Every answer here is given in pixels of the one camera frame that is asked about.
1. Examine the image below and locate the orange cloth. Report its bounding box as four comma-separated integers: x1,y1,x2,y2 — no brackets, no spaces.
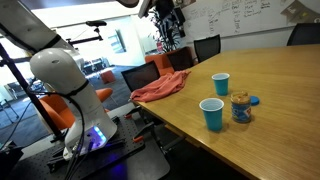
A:
129,69,192,103

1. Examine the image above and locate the black mesh office chair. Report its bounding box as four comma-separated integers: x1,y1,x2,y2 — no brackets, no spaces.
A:
120,60,161,93
193,34,222,64
286,22,320,47
166,46,196,72

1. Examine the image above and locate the orange armchair with high back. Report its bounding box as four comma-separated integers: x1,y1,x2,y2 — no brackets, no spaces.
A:
144,49,175,76

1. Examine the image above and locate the orange cube ottoman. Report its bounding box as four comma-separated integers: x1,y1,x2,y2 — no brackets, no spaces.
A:
99,70,117,85

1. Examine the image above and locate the blue plastic cup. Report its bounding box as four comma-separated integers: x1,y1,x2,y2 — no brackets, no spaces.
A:
198,97,225,132
211,72,231,97

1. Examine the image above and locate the green indoor plant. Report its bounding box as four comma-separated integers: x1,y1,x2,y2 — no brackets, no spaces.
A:
149,5,183,53

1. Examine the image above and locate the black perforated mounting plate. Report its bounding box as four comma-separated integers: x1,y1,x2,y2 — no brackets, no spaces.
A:
9,114,171,180

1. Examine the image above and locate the peanut butter jar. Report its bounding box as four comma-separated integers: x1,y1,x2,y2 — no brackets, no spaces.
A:
230,91,253,124

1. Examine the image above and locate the blue jar lid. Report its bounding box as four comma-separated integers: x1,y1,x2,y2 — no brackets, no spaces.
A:
249,95,261,107

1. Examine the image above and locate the orange armchair with wide seat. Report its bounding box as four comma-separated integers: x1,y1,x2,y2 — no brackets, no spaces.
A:
38,87,114,131

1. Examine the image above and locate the whiteboard with writing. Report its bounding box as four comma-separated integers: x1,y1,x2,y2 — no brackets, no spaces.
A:
181,0,320,39

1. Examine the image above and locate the black tripod pole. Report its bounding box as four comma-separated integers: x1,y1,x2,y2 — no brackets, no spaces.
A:
0,43,68,143

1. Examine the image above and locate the poster on whiteboard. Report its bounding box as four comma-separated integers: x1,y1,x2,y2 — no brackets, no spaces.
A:
280,0,320,25

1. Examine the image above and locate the black box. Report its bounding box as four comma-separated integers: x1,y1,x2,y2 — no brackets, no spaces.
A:
0,141,25,180

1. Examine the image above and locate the orange handled clamp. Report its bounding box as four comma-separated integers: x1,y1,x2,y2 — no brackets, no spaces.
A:
123,107,143,120
132,121,156,144

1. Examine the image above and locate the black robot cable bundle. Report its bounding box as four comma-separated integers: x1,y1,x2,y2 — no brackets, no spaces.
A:
29,89,88,180

